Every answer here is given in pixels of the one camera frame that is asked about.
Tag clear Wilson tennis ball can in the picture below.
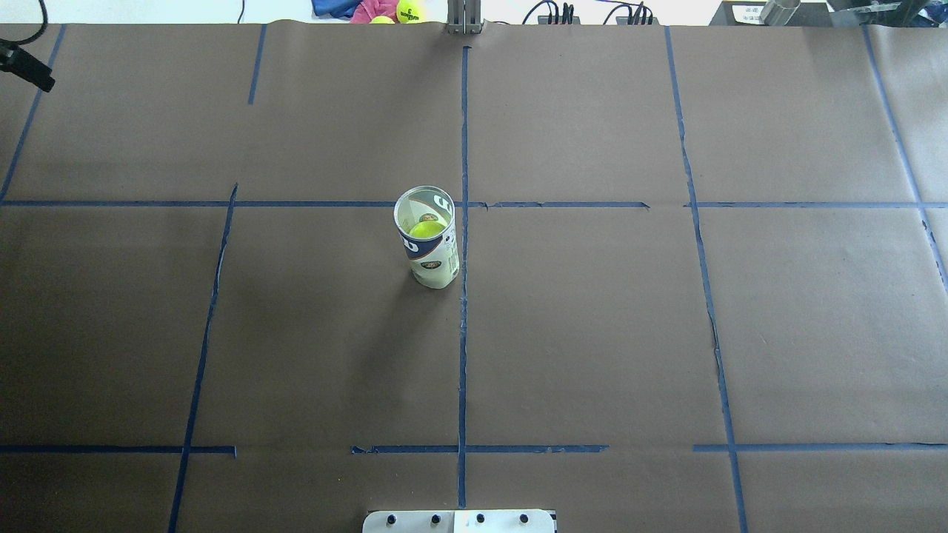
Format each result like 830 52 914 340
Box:
393 186 460 289

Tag yellow Wilson tennis ball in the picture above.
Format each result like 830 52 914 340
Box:
395 0 427 24

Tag brown paper table cover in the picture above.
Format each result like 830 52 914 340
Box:
2 21 946 532

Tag pink cloth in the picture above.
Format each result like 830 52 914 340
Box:
350 0 398 24

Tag blue cloth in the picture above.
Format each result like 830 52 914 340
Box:
311 0 361 19

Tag silver metal cup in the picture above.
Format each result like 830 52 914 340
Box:
759 0 801 27

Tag aluminium frame post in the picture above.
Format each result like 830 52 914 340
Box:
446 0 484 35

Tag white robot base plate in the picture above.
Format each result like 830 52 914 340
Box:
361 509 558 532

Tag black cable plug cluster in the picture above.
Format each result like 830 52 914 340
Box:
521 1 581 26
602 1 659 26

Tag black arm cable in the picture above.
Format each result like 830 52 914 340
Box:
15 0 49 47

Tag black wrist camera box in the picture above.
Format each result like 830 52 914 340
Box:
1 41 56 93

